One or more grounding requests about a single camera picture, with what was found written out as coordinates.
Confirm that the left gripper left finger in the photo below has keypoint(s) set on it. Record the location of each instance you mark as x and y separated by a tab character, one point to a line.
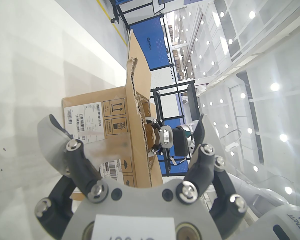
76	161

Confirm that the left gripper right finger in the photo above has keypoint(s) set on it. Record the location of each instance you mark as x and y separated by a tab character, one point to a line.
202	166

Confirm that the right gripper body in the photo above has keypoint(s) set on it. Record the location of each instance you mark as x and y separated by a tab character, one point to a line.
167	137

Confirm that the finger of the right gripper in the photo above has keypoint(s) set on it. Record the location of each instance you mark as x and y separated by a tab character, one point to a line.
157	149
153	121

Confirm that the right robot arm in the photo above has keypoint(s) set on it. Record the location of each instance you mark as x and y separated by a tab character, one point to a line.
188	136

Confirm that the large brown cardboard carton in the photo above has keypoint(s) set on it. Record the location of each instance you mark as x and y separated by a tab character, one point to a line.
110	96

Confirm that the robot body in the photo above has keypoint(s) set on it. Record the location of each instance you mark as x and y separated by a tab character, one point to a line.
277	213

